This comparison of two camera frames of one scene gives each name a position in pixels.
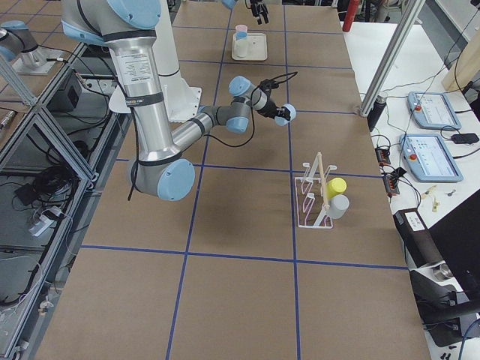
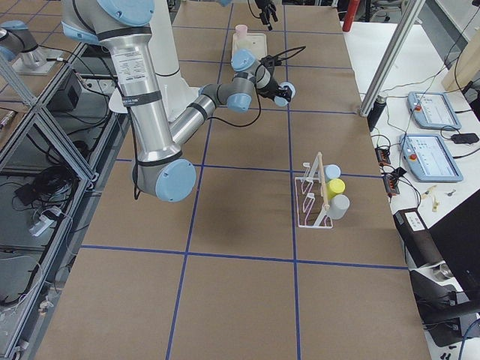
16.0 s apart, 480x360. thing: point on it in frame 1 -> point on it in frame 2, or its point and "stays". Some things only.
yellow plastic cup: x=335 y=186 stays
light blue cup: x=241 y=35 -> x=282 y=101
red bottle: x=351 y=15 stays
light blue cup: x=283 y=121 -> x=331 y=172
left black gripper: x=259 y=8 -> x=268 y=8
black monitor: x=457 y=235 stays
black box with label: x=418 y=240 stays
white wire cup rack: x=312 y=196 stays
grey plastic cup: x=338 y=205 stays
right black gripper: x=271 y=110 -> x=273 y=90
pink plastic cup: x=241 y=27 stays
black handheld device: x=464 y=138 stays
